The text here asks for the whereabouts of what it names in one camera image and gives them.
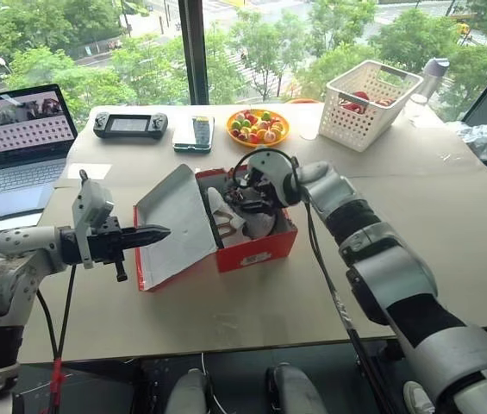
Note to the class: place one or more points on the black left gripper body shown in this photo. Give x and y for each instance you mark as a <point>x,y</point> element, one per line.
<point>107,241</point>

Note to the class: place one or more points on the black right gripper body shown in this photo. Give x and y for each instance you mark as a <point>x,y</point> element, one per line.
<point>258,194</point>

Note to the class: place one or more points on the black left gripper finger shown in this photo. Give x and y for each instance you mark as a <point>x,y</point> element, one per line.
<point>146,231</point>
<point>144,241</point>

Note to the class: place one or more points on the white shoe with brown trim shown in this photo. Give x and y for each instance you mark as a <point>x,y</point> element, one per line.
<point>223,215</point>

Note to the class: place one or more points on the red shoebox with hinged lid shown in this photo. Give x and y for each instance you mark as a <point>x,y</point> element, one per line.
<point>182,233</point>

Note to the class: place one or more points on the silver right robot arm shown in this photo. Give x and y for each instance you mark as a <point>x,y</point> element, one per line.
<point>398,276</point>

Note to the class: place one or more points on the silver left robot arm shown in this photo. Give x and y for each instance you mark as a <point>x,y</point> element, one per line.
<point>6,267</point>

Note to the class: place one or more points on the grey open laptop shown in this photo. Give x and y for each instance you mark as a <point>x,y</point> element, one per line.
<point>14,155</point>

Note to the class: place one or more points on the white shoe with black sole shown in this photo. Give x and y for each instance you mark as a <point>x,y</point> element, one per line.
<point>264,224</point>

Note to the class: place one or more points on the orange bowl of colourful candies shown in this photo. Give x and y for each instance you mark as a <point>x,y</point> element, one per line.
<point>258,127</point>

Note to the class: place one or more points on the dark packet with yellow end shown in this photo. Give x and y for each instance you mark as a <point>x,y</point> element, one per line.
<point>203,129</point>

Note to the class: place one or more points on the white paper label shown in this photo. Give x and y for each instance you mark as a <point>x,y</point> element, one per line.
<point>89,171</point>

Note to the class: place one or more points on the black phone with case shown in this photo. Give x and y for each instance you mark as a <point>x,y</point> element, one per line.
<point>182,136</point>

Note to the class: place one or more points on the translucent white cup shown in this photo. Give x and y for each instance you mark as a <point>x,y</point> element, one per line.
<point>310,127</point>

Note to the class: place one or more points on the orange round object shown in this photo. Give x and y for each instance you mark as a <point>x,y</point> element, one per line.
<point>303,101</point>

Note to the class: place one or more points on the black handheld game controller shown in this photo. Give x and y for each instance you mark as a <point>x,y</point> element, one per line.
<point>131,125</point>

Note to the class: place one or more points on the white perforated plastic basket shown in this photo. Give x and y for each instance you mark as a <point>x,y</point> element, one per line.
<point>355,116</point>

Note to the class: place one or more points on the red and white item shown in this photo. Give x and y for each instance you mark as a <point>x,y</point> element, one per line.
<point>361,99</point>

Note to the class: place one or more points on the grey rounded robot leg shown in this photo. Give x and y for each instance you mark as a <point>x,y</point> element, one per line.
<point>187,392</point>
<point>295,390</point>

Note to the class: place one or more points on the clear plastic cup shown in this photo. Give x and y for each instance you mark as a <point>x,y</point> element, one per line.
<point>417,108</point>

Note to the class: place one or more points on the grey lidded bottle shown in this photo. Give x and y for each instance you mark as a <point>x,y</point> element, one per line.
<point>432,77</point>

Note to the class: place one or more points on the white rounded shape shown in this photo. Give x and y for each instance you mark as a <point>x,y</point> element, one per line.
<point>417,399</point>

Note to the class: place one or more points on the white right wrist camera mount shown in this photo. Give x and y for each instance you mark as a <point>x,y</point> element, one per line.
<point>271,172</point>

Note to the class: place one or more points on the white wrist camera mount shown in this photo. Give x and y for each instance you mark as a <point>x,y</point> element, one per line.
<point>271,172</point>
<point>92,202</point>

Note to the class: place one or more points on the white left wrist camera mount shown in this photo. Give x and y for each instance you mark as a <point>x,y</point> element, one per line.
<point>92,202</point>

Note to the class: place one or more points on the dark window frame post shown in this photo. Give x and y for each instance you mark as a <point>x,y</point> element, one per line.
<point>193,52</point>

